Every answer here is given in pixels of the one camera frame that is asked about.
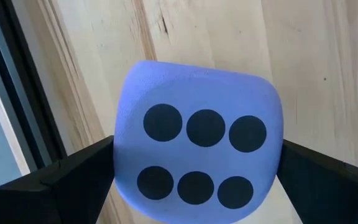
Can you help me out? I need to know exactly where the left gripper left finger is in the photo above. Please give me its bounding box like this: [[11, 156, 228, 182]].
[[0, 135, 115, 224]]

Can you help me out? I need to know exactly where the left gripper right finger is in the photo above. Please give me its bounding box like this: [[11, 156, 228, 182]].
[[277, 139, 358, 224]]

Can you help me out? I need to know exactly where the large purple foam die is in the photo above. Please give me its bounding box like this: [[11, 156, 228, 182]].
[[112, 60, 284, 224]]

